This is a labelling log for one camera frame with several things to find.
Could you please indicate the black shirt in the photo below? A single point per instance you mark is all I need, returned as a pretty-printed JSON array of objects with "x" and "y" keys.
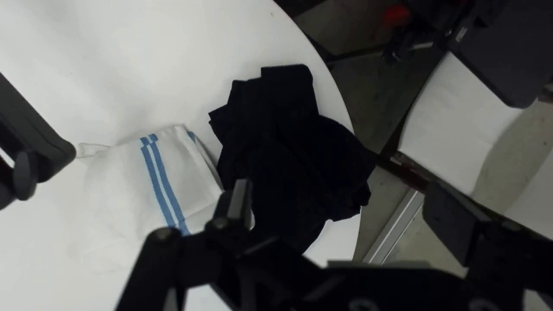
[{"x": 287, "y": 149}]

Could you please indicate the aluminium extrusion bar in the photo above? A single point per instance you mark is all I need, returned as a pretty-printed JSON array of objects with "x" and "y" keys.
[{"x": 394, "y": 227}]

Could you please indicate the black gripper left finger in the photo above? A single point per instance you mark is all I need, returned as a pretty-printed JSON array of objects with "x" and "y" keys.
[{"x": 238, "y": 201}]

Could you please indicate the white towel with blue stripes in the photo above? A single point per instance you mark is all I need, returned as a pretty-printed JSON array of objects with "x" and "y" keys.
[{"x": 166, "y": 174}]

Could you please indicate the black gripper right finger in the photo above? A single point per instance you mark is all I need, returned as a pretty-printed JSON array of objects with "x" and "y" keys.
[{"x": 454, "y": 225}]

